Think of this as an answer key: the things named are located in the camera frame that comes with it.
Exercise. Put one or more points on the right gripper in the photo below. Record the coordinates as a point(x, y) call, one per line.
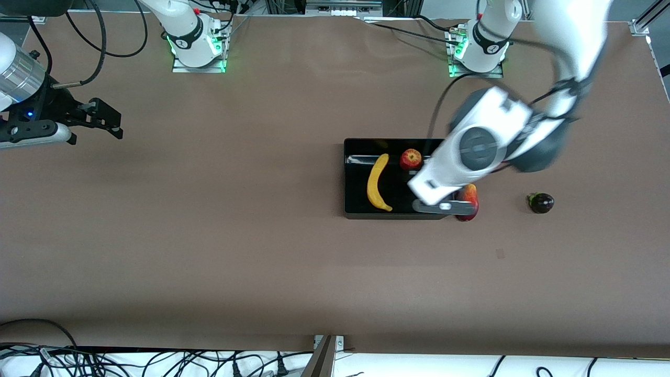
point(55, 103)

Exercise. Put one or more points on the aluminium frame profile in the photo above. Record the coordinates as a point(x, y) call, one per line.
point(643, 25)

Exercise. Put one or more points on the white power strip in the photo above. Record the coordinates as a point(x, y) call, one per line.
point(343, 9)

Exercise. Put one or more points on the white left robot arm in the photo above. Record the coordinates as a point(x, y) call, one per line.
point(476, 149)

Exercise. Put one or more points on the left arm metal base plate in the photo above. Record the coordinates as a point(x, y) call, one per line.
point(458, 73)

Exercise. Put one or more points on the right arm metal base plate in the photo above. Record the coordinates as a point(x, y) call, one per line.
point(180, 67)

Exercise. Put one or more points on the silver metal bracket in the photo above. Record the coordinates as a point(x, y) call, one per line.
point(340, 343)

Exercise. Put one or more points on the red yellow mango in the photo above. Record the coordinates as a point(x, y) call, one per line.
point(472, 196)

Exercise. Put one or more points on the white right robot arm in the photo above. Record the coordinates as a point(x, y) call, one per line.
point(186, 23)

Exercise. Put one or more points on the dark grey metal bar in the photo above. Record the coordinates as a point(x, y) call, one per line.
point(322, 361)

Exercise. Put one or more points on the dark purple eggplant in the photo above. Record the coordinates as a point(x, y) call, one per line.
point(542, 203)

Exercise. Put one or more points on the black plastic box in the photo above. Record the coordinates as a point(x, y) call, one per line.
point(398, 188)

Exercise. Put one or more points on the yellow banana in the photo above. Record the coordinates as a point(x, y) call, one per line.
point(376, 183)

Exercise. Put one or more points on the red apple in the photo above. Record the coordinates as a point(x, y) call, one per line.
point(411, 158)

